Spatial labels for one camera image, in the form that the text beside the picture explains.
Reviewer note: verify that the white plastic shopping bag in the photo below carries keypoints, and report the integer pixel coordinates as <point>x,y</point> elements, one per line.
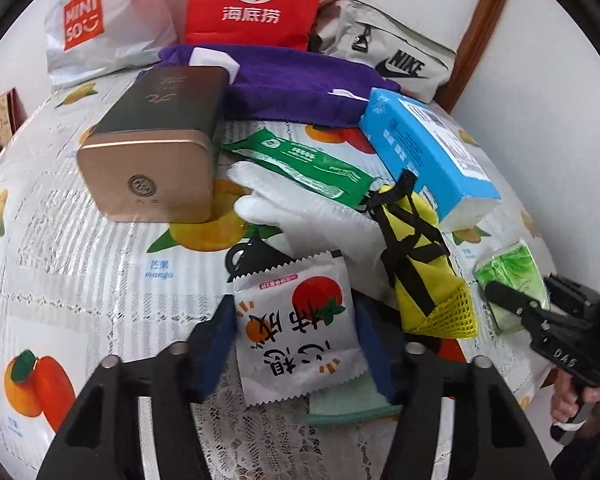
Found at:
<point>105,35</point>

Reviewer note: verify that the white foam block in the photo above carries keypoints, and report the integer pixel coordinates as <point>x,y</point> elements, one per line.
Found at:
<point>212,57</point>

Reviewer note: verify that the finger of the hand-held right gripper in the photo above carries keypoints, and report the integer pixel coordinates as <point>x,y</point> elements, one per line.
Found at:
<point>510,302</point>
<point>570,292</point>

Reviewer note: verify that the blue tissue box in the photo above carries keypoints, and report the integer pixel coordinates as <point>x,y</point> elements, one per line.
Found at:
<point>420,150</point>

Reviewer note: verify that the white tomato print snack packet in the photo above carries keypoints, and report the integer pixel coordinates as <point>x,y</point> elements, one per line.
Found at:
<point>290,320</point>

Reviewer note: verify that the green plastic packet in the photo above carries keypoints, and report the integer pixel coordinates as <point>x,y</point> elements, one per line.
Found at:
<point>300,157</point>

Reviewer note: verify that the wooden door frame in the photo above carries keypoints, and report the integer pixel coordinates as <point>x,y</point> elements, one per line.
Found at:
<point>485,10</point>

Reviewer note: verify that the brown patterned box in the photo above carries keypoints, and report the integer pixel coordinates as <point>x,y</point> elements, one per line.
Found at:
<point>0,120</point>

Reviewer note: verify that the white glove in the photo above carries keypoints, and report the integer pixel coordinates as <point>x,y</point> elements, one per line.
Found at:
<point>305,220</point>

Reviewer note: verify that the grey waist bag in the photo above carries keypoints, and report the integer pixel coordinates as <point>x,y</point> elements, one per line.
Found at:
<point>380,35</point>

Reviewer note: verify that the red paper bag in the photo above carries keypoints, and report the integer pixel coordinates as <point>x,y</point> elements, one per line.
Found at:
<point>255,30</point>

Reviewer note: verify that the purple towel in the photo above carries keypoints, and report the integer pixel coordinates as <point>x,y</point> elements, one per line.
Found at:
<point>280,85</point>

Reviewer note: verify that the person's right hand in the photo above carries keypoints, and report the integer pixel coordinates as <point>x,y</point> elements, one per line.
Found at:
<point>562,402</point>

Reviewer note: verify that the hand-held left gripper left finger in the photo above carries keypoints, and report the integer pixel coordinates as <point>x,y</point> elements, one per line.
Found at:
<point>212,345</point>

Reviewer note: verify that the green tissue pack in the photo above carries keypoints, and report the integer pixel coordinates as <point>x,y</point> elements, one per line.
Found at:
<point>515,265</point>

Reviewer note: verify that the green cloth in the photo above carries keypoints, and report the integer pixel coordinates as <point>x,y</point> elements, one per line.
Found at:
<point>350,405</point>

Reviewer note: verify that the bronze tin box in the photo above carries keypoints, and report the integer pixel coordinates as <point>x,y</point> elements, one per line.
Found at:
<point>150,160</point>

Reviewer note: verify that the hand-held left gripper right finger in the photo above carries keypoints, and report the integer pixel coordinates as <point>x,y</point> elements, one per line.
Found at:
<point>375,355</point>

